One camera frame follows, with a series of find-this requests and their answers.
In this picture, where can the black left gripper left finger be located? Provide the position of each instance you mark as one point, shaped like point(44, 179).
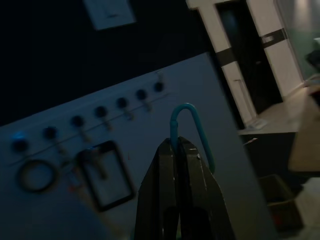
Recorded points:
point(155, 195)

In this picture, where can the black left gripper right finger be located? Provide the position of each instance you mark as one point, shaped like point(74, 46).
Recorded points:
point(200, 200)

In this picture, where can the black knob metal hook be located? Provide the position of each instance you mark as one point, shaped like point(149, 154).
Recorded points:
point(77, 121)
point(141, 94)
point(100, 111)
point(50, 132)
point(158, 86)
point(121, 102)

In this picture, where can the white hook rack board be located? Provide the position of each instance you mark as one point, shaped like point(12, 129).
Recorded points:
point(190, 82)

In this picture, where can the open cardboard box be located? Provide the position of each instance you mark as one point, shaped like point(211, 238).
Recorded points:
point(282, 200)

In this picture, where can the dark low cabinet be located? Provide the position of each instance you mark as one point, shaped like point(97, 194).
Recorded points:
point(267, 150)

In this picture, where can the light brown cardboard panel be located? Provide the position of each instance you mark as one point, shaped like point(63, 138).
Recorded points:
point(306, 140)

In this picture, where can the dark door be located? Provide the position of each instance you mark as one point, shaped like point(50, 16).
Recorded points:
point(247, 62)

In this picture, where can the white paper sheet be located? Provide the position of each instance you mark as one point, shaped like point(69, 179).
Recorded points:
point(110, 12)

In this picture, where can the black rectangular badge frame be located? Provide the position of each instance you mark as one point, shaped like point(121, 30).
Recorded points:
point(86, 175)

